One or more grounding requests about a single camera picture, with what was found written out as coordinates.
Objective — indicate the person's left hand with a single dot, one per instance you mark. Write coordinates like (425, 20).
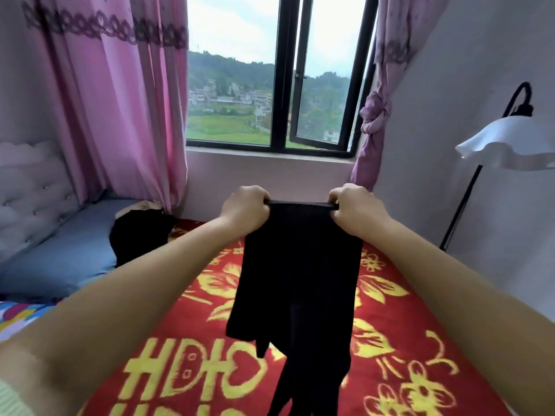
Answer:
(247, 208)

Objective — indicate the person's right hand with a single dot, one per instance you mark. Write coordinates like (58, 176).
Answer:
(357, 210)

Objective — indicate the small black garment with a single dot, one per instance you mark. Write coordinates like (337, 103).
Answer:
(299, 290)

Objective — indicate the person's right forearm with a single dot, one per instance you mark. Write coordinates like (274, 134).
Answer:
(460, 307)

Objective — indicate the person's left forearm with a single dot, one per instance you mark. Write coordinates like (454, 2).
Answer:
(121, 316)

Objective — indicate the white bed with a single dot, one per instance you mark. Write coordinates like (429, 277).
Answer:
(52, 264)

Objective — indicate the black framed window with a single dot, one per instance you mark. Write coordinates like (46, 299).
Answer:
(230, 91)

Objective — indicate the tied pink curtain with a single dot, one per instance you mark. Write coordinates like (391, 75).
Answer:
(390, 82)

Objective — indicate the red bedsheet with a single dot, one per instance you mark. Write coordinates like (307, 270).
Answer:
(416, 368)

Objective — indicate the wide pink curtain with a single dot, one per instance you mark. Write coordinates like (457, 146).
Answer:
(121, 91)

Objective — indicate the grey pillow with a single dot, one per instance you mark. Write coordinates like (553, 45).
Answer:
(65, 255)

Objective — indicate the white tufted headboard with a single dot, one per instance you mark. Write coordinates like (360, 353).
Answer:
(35, 199)

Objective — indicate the colourful patterned pillow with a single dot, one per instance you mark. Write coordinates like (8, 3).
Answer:
(19, 314)

